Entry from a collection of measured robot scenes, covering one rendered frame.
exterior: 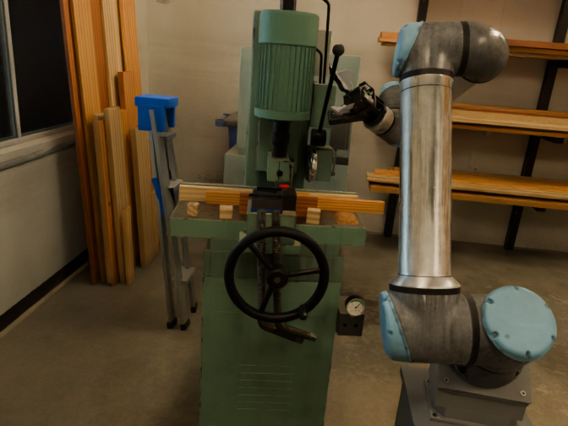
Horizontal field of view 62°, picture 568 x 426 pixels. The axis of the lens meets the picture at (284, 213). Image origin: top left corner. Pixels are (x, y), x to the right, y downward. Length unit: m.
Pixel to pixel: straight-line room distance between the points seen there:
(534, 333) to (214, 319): 0.94
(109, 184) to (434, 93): 2.13
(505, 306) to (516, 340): 0.07
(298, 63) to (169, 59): 2.69
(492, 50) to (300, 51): 0.55
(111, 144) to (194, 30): 1.52
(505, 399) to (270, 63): 1.07
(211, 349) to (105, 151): 1.50
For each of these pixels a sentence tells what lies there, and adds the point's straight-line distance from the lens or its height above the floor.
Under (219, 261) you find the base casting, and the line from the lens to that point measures 1.49.
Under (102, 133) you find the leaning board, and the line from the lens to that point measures 2.78.
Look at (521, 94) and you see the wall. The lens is 4.13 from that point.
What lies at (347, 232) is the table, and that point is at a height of 0.88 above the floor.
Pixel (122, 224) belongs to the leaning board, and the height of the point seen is 0.37.
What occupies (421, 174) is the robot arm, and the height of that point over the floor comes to 1.17.
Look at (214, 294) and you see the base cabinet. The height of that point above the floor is 0.65.
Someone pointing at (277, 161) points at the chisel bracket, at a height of 1.07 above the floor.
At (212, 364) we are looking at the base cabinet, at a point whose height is 0.39.
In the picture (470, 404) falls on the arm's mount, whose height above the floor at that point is 0.62.
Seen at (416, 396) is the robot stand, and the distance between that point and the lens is 1.40.
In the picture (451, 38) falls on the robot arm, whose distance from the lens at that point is 1.11.
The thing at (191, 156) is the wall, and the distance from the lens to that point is 4.10.
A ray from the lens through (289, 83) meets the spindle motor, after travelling 1.44.
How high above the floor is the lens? 1.38
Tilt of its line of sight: 18 degrees down
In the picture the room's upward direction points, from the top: 5 degrees clockwise
